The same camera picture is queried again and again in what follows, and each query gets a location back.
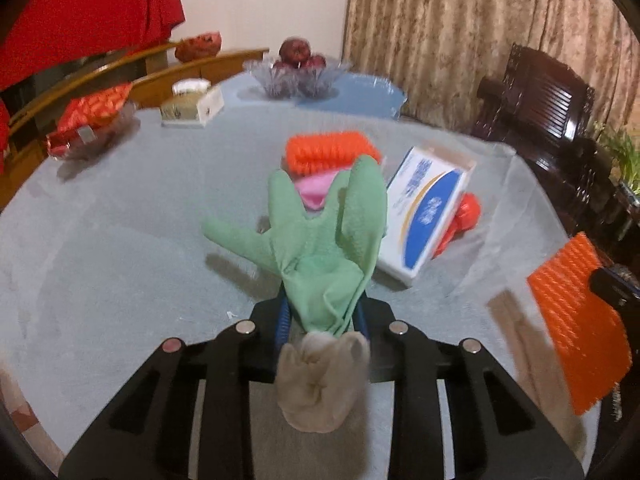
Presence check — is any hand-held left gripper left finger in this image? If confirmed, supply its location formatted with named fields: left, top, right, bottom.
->
left=59, top=299, right=291, bottom=480

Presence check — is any dark wooden armchair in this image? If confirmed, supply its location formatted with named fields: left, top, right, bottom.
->
left=470, top=42, right=619, bottom=242

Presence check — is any green plant in porcelain bowl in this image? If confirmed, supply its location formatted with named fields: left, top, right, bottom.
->
left=589, top=120, right=640, bottom=197

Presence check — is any white and blue carton box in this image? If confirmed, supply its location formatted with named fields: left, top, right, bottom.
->
left=375, top=146, right=477, bottom=287

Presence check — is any pink cloth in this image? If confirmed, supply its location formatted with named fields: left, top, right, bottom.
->
left=293, top=169, right=342, bottom=212

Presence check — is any beige patterned curtain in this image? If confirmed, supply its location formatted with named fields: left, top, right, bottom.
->
left=342, top=0, right=640, bottom=137

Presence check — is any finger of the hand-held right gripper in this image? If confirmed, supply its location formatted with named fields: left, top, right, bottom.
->
left=588, top=265, right=640, bottom=311

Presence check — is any crumpled red plastic bag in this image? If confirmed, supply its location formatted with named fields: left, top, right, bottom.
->
left=432, top=192, right=483, bottom=260

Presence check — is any red patterned packet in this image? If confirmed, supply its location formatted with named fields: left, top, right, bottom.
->
left=47, top=83, right=134, bottom=157

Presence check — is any glass fruit bowl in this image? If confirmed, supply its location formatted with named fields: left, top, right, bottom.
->
left=243, top=58, right=353, bottom=99

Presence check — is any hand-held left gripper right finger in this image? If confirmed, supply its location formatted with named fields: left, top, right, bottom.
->
left=351, top=294, right=585, bottom=480

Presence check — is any tissue box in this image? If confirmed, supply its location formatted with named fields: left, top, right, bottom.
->
left=159, top=78, right=225, bottom=129

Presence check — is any dark wooden side table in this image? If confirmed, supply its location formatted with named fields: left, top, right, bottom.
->
left=597, top=180, right=640, bottom=272

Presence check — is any green glove with grey cuff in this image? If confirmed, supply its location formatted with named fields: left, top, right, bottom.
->
left=201, top=154, right=389, bottom=434

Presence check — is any red cloth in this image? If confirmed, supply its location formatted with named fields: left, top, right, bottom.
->
left=0, top=0, right=186, bottom=162

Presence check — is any red bag with dark print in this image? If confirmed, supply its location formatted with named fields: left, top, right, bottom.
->
left=174, top=33, right=223, bottom=63

